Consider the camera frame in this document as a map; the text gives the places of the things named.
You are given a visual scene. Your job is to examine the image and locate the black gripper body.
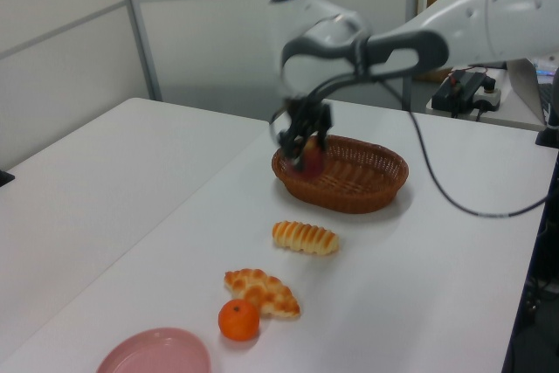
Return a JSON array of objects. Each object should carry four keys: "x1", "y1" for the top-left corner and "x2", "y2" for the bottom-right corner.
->
[{"x1": 283, "y1": 100, "x2": 334, "y2": 135}]

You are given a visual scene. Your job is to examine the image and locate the red toy apple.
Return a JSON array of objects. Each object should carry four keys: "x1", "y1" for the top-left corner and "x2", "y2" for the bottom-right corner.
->
[{"x1": 290, "y1": 136, "x2": 327, "y2": 180}]

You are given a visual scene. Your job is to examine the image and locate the striped toy bread roll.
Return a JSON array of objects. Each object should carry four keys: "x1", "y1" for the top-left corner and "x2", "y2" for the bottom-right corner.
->
[{"x1": 272, "y1": 220, "x2": 341, "y2": 256}]

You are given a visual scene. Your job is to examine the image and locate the braided toy croissant bread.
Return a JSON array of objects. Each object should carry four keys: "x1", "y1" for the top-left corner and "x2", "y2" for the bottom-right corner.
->
[{"x1": 224, "y1": 267, "x2": 301, "y2": 320}]

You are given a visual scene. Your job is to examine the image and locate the orange toy mandarin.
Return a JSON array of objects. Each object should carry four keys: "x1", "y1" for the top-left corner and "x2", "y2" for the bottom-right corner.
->
[{"x1": 217, "y1": 298, "x2": 261, "y2": 342}]

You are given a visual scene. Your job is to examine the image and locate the brown woven basket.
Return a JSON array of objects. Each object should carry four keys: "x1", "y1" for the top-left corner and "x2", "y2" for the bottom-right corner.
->
[{"x1": 271, "y1": 134, "x2": 411, "y2": 216}]

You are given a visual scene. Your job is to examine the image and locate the pink plate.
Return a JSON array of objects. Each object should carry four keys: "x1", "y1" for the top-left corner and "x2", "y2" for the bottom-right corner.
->
[{"x1": 95, "y1": 327, "x2": 212, "y2": 373}]

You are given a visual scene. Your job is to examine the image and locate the black power box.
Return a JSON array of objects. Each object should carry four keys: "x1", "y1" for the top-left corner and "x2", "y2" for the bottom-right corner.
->
[{"x1": 431, "y1": 70, "x2": 497, "y2": 119}]

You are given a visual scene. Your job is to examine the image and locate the white emergency stop button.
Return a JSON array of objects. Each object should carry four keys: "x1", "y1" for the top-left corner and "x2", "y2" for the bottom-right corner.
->
[{"x1": 473, "y1": 84, "x2": 502, "y2": 113}]

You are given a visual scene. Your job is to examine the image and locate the grey laptop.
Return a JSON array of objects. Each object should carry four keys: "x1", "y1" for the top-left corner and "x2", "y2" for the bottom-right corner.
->
[{"x1": 506, "y1": 57, "x2": 559, "y2": 128}]

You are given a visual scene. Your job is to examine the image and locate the black stand base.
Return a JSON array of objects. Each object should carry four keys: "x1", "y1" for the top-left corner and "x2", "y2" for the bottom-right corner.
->
[{"x1": 535, "y1": 126, "x2": 559, "y2": 147}]

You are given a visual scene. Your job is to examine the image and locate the black cable strap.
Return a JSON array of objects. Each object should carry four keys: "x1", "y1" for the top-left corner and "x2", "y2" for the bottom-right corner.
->
[{"x1": 352, "y1": 35, "x2": 373, "y2": 82}]

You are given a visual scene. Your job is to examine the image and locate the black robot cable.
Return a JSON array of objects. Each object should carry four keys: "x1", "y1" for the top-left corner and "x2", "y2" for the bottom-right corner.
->
[{"x1": 266, "y1": 71, "x2": 549, "y2": 219}]

